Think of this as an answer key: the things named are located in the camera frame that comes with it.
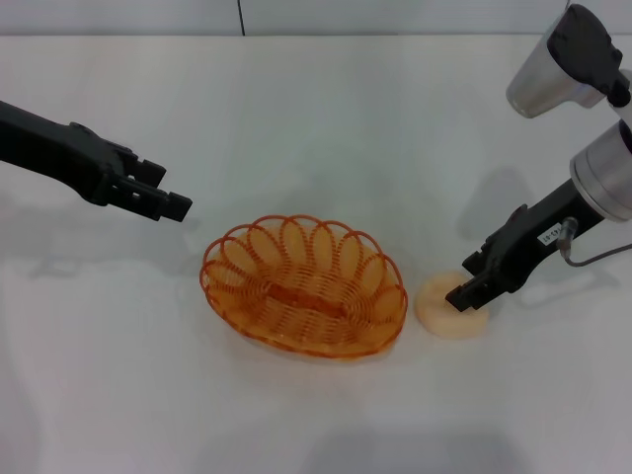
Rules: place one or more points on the beige round bread bun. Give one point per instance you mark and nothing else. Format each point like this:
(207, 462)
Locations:
(439, 318)

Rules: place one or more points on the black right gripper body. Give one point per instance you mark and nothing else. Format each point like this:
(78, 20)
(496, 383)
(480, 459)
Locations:
(533, 242)

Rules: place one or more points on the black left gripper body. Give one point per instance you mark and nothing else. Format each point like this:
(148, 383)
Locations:
(54, 148)

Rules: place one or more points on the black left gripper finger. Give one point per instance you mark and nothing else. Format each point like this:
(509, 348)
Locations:
(148, 173)
(173, 207)

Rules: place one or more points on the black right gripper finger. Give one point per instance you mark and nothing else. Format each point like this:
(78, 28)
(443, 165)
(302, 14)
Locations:
(479, 264)
(469, 296)

